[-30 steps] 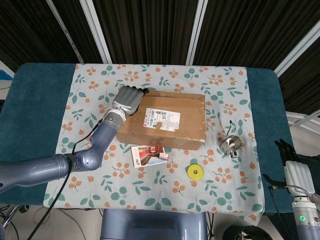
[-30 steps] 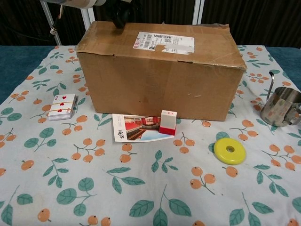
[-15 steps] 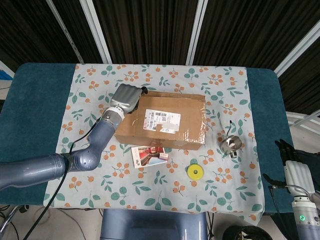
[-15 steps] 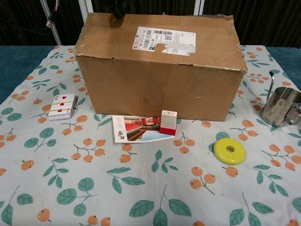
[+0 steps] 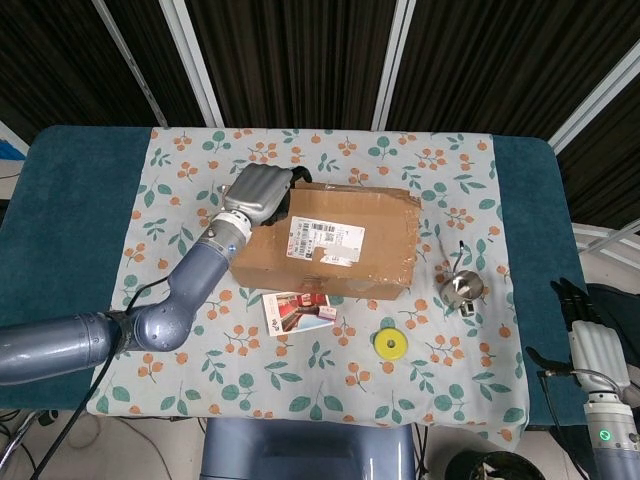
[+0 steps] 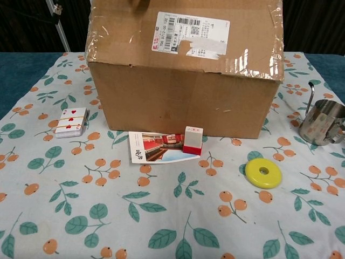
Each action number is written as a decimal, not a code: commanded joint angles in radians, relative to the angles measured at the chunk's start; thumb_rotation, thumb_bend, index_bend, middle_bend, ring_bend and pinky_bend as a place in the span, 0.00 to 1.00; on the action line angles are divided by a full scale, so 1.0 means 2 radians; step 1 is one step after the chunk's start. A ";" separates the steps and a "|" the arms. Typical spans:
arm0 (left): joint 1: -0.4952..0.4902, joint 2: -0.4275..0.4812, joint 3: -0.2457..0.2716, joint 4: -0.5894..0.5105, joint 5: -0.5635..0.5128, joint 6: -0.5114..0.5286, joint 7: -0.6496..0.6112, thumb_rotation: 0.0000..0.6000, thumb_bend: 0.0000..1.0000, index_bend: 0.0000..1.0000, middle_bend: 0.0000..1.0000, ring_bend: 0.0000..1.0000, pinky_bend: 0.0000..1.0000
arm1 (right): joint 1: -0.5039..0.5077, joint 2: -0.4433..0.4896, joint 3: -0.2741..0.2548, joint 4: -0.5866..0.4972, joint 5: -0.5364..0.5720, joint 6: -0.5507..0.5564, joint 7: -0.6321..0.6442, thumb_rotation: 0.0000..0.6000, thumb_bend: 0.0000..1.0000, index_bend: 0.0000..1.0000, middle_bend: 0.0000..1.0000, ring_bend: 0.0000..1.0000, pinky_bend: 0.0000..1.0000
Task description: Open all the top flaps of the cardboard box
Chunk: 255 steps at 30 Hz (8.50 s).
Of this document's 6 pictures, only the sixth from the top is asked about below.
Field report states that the brown cardboard box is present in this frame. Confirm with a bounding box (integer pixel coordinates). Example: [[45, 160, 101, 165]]
[[83, 0, 286, 140]]

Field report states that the yellow disc with hole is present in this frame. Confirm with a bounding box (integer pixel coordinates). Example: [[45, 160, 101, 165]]
[[244, 158, 282, 189]]

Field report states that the stainless steel pitcher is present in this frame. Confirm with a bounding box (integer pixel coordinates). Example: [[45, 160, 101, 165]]
[[298, 81, 345, 146]]

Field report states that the thin grey frame bar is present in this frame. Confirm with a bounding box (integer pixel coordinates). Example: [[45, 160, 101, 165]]
[[47, 0, 70, 52]]

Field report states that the red white stamp block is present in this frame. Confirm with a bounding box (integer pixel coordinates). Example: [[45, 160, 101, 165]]
[[182, 126, 203, 156]]

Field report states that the floral print tablecloth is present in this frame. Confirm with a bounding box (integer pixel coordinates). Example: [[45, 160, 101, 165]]
[[0, 51, 345, 259]]

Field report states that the deck of playing cards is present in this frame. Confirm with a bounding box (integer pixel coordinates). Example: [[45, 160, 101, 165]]
[[55, 107, 90, 139]]

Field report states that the red building postcard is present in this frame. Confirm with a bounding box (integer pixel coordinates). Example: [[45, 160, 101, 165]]
[[128, 131, 202, 165]]

